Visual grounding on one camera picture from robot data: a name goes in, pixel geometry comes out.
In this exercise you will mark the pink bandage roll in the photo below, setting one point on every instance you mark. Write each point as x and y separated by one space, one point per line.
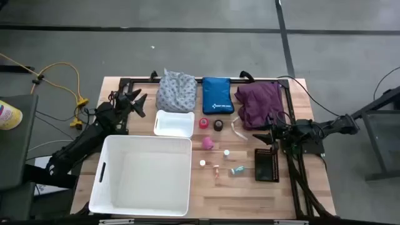
207 143

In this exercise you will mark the teal pill bottle white pills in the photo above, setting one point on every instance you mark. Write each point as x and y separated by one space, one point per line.
237 170

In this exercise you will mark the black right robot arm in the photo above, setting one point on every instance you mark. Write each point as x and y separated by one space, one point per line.
337 125

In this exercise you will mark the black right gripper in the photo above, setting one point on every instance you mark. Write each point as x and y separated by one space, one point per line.
282 131

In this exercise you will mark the blue first aid pouch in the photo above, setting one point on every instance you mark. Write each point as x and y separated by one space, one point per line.
217 93

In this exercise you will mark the dark grey side cart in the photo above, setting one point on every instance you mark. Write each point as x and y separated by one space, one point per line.
15 150

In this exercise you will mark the red bandage roll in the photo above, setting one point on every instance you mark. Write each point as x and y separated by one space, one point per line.
203 126

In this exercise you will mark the purple scrubs cloth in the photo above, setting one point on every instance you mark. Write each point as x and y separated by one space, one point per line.
259 103

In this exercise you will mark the black side stand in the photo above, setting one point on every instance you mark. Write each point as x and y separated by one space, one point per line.
387 140

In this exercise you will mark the white paper sheet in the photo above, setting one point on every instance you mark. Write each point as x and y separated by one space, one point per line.
40 162

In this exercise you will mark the black bandage roll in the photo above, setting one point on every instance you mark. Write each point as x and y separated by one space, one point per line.
218 128

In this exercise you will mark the small white plastic bin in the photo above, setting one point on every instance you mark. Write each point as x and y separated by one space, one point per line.
173 125

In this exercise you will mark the yellow white wipes canister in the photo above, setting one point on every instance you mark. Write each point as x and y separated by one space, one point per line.
9 115

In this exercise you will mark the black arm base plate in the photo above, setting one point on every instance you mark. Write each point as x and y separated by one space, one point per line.
315 147

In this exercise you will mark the yellow pill bottle red pills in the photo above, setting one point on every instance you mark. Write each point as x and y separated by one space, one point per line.
216 172

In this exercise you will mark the black mesh basket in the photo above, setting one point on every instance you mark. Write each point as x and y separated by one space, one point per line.
265 168

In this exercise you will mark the grey patterned hospital gown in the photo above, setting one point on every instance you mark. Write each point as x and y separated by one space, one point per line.
176 92

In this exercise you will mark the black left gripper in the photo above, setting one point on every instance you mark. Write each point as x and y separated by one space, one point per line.
123 101

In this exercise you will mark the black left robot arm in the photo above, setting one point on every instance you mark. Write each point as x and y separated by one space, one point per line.
84 137

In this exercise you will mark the large white woven bin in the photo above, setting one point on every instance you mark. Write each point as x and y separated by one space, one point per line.
150 178

